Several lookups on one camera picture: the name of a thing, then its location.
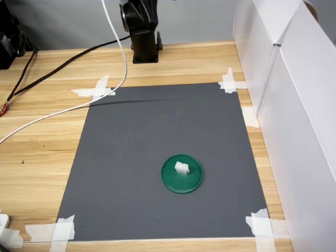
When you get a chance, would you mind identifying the small white plastic terminal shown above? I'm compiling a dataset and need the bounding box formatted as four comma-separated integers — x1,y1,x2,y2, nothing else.
174,161,190,175

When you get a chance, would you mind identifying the round green lid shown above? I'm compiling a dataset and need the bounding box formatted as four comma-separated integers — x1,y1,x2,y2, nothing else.
161,154,204,195

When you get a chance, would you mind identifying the dark grey mat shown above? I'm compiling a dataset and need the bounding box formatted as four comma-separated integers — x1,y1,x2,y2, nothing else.
56,82,271,242

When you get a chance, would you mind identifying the white tape strip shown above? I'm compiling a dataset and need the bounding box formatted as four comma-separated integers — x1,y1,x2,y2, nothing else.
25,223,76,243
71,87,117,98
0,227,24,249
250,208,276,252
245,216,289,238
51,214,76,252
218,81,247,94
91,73,110,103
241,106,260,129
222,67,236,94

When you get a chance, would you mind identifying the white partition board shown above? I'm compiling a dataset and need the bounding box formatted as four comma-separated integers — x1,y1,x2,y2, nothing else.
232,0,302,118
257,0,336,252

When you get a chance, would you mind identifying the brown tape roll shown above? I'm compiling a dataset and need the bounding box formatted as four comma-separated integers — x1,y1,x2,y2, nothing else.
303,1,319,22

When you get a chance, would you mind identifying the white camera cable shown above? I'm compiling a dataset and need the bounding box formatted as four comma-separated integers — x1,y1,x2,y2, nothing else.
0,0,129,145

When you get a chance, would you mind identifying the thick black braided cable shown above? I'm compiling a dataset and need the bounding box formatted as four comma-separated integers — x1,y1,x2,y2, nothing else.
6,35,131,103

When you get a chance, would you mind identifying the thin black cable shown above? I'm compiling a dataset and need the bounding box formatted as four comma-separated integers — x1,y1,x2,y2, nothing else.
5,49,37,103

